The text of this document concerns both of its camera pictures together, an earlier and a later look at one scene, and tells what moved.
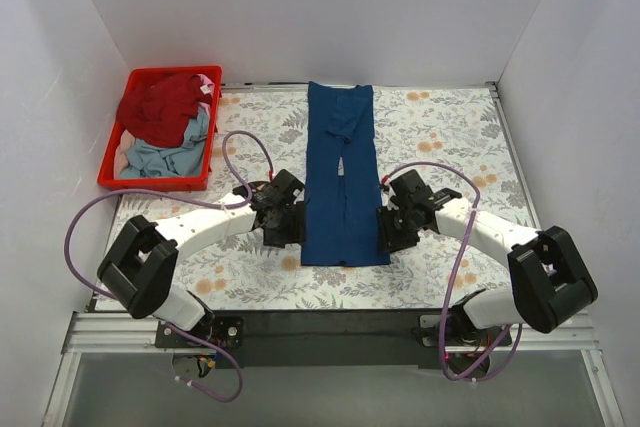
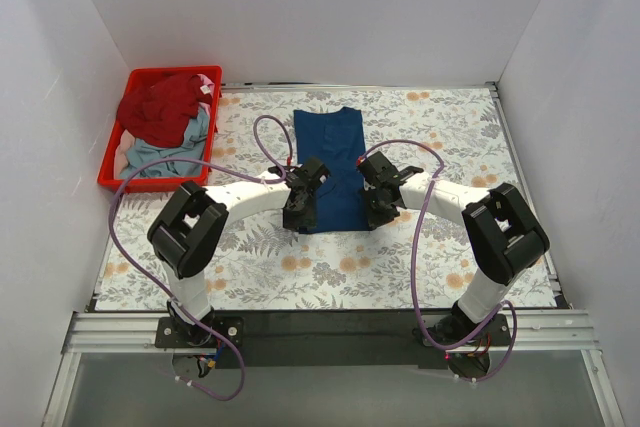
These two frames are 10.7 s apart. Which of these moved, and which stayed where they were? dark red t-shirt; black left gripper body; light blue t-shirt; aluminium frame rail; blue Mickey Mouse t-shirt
Moved: blue Mickey Mouse t-shirt; black left gripper body
Stayed: dark red t-shirt; aluminium frame rail; light blue t-shirt
